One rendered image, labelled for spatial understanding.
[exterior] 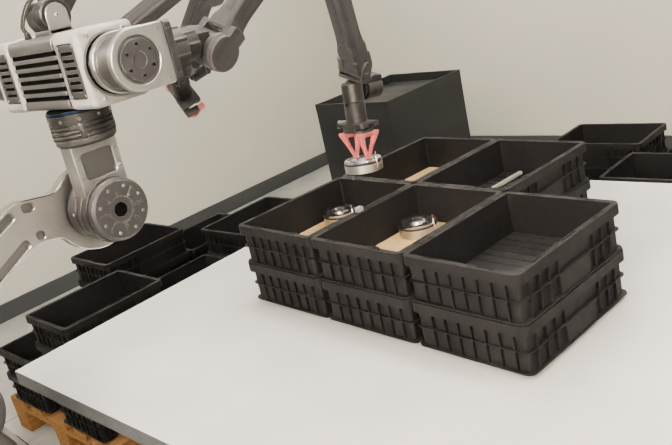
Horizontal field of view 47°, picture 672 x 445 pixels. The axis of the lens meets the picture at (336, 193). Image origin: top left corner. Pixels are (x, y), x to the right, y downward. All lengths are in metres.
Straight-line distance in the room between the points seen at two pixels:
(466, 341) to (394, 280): 0.21
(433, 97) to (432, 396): 2.36
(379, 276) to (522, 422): 0.48
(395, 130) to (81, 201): 2.03
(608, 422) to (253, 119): 4.55
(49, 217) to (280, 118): 4.21
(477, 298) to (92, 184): 0.85
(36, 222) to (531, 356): 1.08
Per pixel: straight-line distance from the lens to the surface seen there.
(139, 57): 1.51
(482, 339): 1.63
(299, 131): 6.03
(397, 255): 1.67
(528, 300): 1.54
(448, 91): 3.87
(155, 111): 5.22
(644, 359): 1.64
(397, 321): 1.78
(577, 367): 1.63
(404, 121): 3.59
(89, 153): 1.77
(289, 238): 1.93
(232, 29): 1.63
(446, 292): 1.63
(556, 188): 2.14
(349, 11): 1.94
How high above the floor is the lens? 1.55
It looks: 17 degrees down
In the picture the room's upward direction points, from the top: 13 degrees counter-clockwise
